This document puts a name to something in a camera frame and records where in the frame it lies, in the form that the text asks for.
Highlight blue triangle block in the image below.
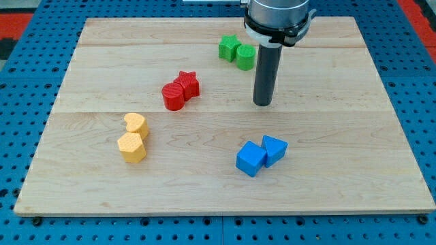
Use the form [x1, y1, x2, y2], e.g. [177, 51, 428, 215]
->
[262, 135, 288, 168]

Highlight green cylinder block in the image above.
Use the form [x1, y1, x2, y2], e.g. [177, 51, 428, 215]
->
[236, 44, 255, 71]

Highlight blue cube block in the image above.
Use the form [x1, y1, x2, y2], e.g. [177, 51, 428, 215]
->
[236, 141, 266, 177]

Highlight yellow hexagon block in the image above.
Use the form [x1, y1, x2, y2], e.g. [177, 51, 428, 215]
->
[117, 132, 147, 163]

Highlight red star block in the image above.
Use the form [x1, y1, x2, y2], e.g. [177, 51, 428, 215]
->
[174, 71, 200, 101]

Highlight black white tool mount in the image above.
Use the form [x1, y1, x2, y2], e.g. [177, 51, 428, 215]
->
[244, 9, 317, 48]

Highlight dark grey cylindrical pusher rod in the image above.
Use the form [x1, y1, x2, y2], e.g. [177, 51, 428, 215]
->
[253, 45, 282, 106]

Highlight yellow heart block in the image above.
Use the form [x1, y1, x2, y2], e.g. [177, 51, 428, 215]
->
[124, 112, 149, 140]

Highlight wooden board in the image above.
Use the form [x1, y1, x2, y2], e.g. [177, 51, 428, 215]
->
[14, 17, 435, 217]

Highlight red cylinder block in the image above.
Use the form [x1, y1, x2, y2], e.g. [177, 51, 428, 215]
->
[161, 83, 185, 111]

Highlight green star block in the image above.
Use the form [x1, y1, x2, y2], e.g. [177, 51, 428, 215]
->
[219, 35, 241, 63]

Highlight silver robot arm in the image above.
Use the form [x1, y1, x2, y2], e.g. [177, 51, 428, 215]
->
[244, 0, 316, 106]

